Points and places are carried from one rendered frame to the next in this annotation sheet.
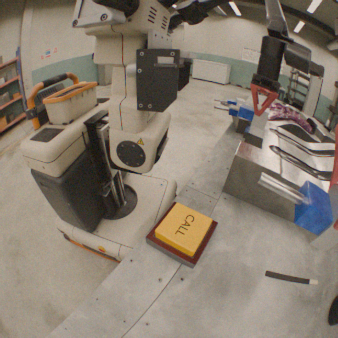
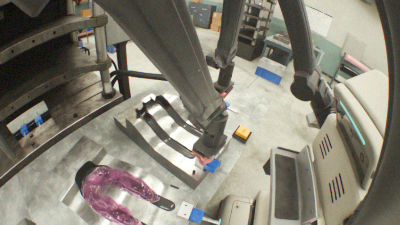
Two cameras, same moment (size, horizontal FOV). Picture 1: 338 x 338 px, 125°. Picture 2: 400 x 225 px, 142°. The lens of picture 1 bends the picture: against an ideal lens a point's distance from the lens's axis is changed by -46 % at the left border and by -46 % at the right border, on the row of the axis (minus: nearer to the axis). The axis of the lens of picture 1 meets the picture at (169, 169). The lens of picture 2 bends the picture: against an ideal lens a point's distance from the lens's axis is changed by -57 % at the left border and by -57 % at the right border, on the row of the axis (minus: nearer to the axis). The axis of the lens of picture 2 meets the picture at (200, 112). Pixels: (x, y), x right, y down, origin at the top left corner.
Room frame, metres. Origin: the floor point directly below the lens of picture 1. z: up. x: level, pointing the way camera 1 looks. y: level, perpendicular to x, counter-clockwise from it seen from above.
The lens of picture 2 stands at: (0.67, -0.27, 1.38)
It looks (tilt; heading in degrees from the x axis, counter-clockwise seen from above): 40 degrees down; 178
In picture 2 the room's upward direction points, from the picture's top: 10 degrees clockwise
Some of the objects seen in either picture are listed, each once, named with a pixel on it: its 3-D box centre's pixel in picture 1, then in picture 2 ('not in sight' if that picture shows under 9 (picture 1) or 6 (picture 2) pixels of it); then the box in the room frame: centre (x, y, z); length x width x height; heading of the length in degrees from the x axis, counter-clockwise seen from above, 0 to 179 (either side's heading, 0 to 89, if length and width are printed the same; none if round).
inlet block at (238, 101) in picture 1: (229, 102); not in sight; (0.66, -0.24, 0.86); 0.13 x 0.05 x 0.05; 77
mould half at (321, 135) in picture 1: (286, 123); (115, 198); (0.55, -0.49, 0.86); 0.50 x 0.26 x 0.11; 77
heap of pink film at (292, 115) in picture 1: (289, 114); (114, 192); (0.54, -0.49, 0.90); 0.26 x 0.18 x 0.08; 77
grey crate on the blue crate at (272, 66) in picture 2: not in sight; (272, 66); (-2.59, 1.20, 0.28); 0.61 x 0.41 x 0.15; 60
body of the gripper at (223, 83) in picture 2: not in sight; (224, 79); (0.05, -0.18, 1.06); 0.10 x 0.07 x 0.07; 149
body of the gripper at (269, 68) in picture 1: (268, 71); (212, 136); (0.36, -0.22, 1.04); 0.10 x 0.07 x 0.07; 150
